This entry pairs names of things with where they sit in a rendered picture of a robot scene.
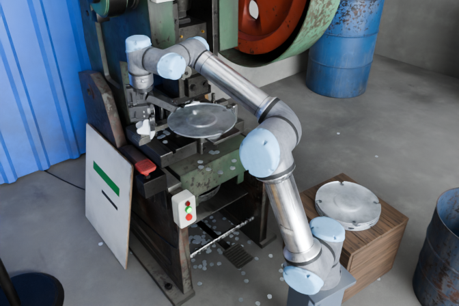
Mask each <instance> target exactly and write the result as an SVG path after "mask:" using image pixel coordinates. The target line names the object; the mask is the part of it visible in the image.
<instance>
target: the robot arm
mask: <svg viewBox="0 0 459 306"><path fill-rule="evenodd" d="M126 57H127V63H128V75H129V81H130V84H126V95H127V102H128V112H129V113H130V121H131V122H135V121H137V122H138V123H136V127H137V128H138V129H137V133H139V134H144V135H150V139H152V138H153V136H154V134H155V121H154V117H155V110H154V104H155V105H157V106H160V107H162V108H164V109H166V110H168V111H171V112H173V113H175V112H176V110H177V109H178V104H177V102H176V101H175V100H172V99H170V98H168V97H166V96H164V95H161V94H159V93H157V92H154V91H152V89H153V88H154V86H153V82H154V79H153V73H154V74H157V75H159V76H162V77H163V78H166V79H173V80H176V79H179V78H180V77H181V75H182V74H184V71H185V68H186V67H187V66H190V67H192V68H193V69H195V70H196V71H198V73H200V74H201V75H202V76H204V77H205V78H206V79H208V80H209V81H210V82H211V83H213V84H214V85H216V86H217V87H218V88H219V89H221V90H222V91H223V92H225V93H226V94H227V95H228V96H229V97H231V98H232V99H234V100H235V101H236V102H237V103H238V104H240V105H241V106H243V107H244V108H245V109H246V110H248V111H249V112H250V113H252V114H253V115H254V116H256V118H257V122H258V123H259V124H260V125H259V126H258V127H257V128H255V129H254V130H252V131H251V132H250V133H249V134H248V135H247V136H246V137H245V138H244V139H243V141H242V143H241V144H240V149H239V155H240V161H241V163H242V165H243V167H244V168H245V169H246V170H249V173H250V174H251V175H253V176H255V177H256V178H257V179H258V180H260V181H262V182H263V183H264V186H265V188H266V192H267V194H268V198H269V200H270V203H271V206H272V208H273V212H274V213H275V217H276V220H277V223H278V225H279V229H280V231H281V235H282V236H283V240H284V243H285V247H284V249H283V255H284V258H285V260H286V264H287V265H286V267H285V268H284V270H283V278H284V279H285V281H286V283H287V284H288V285H289V286H290V287H291V288H293V289H295V290H296V291H298V292H300V293H303V294H316V293H317V292H319V290H330V289H332V288H334V287H335V286H336V285H337V284H338V283H339V281H340V278H341V275H342V270H341V266H340V263H339V257H340V254H341V250H342V245H343V241H344V239H345V236H344V235H345V230H344V227H343V226H342V225H341V224H340V223H339V222H338V221H336V220H335V219H332V218H329V217H316V218H314V219H312V220H311V221H310V223H308V220H307V217H306V214H305V211H304V208H303V205H302V201H301V198H300V195H299V193H298V189H297V187H296V183H295V180H294V176H293V174H292V172H293V171H294V168H295V162H294V159H293V156H292V150H293V149H294V148H295V147H296V146H297V144H298V143H299V141H300V139H301V135H302V130H301V123H300V122H299V120H298V118H297V116H296V114H295V113H294V112H293V110H291V108H289V106H288V105H287V104H286V103H284V102H283V101H282V100H280V99H279V98H278V97H273V98H272V97H270V96H269V95H268V94H267V93H265V92H264V91H262V90H261V89H260V88H259V87H257V86H256V85H254V84H253V83H252V82H250V81H249V80H248V79H246V78H245V77H244V76H243V75H241V74H240V73H238V72H237V71H235V69H233V68H232V67H230V66H229V65H227V64H226V63H225V62H224V61H222V60H221V59H219V58H218V57H217V56H216V55H214V54H213V53H211V52H210V51H209V46H208V44H207V42H206V41H205V40H204V39H203V38H202V37H199V36H196V37H194V38H188V39H186V40H185V41H183V42H181V43H178V44H175V45H173V46H170V47H169V48H166V49H163V50H162V49H159V48H155V47H153V46H151V43H150V39H149V37H147V36H144V35H134V36H130V37H128V38H127V39H126Z"/></svg>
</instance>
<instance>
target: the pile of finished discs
mask: <svg viewBox="0 0 459 306"><path fill-rule="evenodd" d="M378 202H379V201H378V198H377V196H375V194H373V192H371V191H370V190H369V189H367V188H365V187H364V186H361V185H359V184H355V183H352V182H345V181H344V182H342V184H341V182H339V181H335V182H330V183H327V184H324V185H323V186H321V187H320V188H319V189H318V191H317V193H316V198H315V207H316V210H317V212H318V214H319V215H320V216H321V217H329V218H332V219H335V220H336V221H338V222H339V223H340V224H341V225H342V226H343V227H344V229H345V230H350V231H361V230H366V229H368V228H371V227H370V226H374V225H375V224H376V223H377V221H378V219H379V216H380V213H381V205H380V204H378Z"/></svg>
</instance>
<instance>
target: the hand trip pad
mask: <svg viewBox="0 0 459 306"><path fill-rule="evenodd" d="M135 168H136V169H137V170H138V171H139V172H140V173H141V174H144V175H145V176H148V175H149V173H150V172H152V171H154V170H155V169H156V165H155V164H154V163H153V162H152V161H151V160H149V159H144V160H142V161H139V162H137V163H135Z"/></svg>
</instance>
